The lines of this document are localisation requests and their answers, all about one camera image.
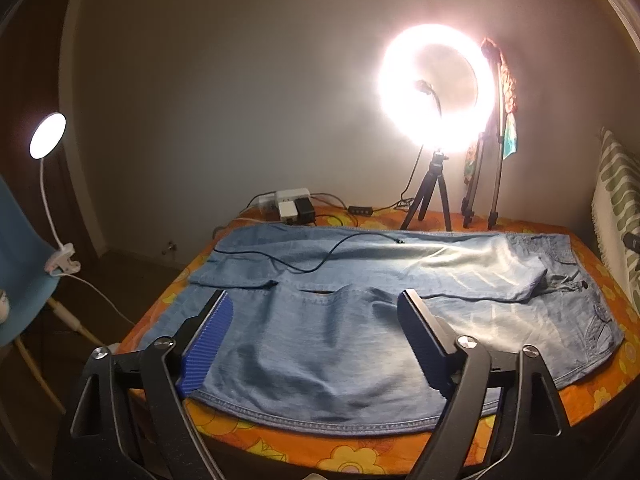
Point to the colourful cloth on tripod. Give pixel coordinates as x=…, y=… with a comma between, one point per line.
x=508, y=86

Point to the white clip desk lamp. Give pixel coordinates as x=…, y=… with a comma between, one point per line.
x=45, y=139

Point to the orange floral bed sheet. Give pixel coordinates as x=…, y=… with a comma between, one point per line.
x=395, y=455

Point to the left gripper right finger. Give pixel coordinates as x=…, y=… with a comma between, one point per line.
x=531, y=437

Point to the light blue denim pants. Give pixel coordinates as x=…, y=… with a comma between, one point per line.
x=315, y=345

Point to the bright ring light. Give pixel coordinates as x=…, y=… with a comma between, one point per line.
x=436, y=88

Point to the white power strip with adapters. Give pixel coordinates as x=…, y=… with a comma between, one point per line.
x=291, y=206

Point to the green white patterned blanket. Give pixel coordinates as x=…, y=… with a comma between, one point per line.
x=615, y=213

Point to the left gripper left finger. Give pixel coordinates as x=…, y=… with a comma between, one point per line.
x=99, y=436

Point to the blue chair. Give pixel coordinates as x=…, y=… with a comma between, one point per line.
x=26, y=286

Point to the small black tripod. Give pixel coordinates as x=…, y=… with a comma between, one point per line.
x=434, y=178

